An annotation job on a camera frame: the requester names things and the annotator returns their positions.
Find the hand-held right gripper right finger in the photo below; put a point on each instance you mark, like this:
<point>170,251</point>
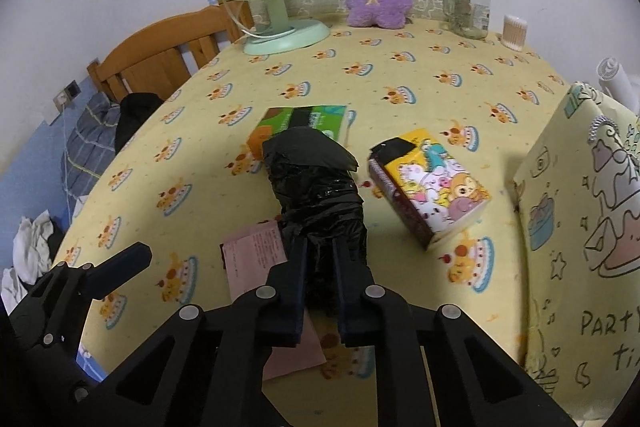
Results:
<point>347,297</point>

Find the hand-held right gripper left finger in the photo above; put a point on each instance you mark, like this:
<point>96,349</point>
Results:
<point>295,287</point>

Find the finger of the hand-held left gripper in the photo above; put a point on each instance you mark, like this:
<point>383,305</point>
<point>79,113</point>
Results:
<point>117,269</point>

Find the black plastic bag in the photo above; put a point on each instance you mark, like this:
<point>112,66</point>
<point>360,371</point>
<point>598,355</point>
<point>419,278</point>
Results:
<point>310,187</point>

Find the cartoon print tissue packet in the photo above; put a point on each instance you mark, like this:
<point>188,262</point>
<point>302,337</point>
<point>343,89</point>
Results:
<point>440,187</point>

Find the yellow printed gift box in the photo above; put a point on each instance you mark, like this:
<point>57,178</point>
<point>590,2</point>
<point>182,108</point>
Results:
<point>575,207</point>

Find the pink paper sheet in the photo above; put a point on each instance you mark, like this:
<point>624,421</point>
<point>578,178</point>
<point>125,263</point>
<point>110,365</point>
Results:
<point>255,252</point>

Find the white cloth heap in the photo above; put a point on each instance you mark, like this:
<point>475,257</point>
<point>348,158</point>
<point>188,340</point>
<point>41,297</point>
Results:
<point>30,242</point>

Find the plaid pillow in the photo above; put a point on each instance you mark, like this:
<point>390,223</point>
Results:
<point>85,142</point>

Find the black clothing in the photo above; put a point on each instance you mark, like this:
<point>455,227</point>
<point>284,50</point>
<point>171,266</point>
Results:
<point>137,114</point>

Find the green orange small box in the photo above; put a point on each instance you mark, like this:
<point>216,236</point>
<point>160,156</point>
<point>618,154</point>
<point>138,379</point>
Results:
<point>300,117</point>

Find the wooden bed headboard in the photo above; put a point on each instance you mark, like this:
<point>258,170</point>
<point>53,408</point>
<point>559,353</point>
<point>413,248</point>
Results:
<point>150,52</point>

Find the yellow printed tablecloth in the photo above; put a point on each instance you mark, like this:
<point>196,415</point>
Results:
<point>400,82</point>

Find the cotton swab container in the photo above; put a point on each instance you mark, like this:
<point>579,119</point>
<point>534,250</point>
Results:
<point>515,34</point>

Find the glass jar with lid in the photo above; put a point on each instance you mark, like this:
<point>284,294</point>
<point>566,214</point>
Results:
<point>467,7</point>

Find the white standing fan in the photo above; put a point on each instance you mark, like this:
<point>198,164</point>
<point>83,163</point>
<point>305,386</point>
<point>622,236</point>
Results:
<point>620,82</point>

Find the white wall socket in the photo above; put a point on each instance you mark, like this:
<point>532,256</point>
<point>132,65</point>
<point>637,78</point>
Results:
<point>61,100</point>

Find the black wall switch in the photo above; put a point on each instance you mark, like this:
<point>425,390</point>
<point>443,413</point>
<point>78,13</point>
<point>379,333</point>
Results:
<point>73,88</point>

